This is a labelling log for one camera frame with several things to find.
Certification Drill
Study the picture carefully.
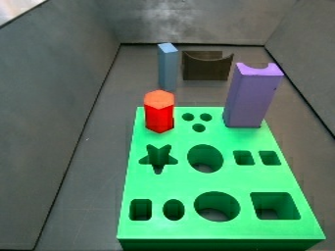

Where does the green shape sorting board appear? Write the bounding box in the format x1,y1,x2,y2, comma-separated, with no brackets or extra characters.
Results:
116,107,326,251

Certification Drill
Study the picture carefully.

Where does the black angled bracket stand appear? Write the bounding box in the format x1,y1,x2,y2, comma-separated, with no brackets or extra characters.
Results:
182,51,235,80

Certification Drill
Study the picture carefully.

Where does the purple notched rectangular block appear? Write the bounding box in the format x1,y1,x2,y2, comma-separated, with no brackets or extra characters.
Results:
223,63,284,127

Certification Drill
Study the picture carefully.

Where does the red hexagonal prism block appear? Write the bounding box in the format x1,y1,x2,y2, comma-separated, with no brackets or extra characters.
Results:
144,90,175,133

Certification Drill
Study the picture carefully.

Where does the blue rectangular block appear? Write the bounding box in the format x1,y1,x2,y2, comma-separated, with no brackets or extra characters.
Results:
159,43,178,91

